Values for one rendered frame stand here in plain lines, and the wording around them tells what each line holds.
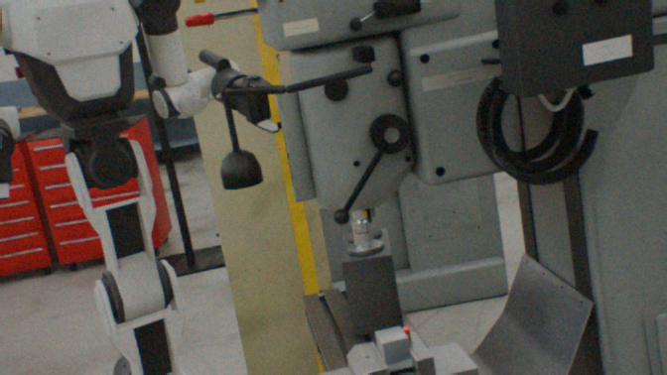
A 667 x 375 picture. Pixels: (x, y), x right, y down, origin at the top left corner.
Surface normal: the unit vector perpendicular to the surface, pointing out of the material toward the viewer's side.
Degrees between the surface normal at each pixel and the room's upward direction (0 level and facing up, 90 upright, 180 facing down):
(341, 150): 90
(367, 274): 90
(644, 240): 89
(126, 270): 100
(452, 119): 90
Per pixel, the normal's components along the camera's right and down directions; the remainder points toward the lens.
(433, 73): 0.16, 0.21
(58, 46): 0.49, 0.15
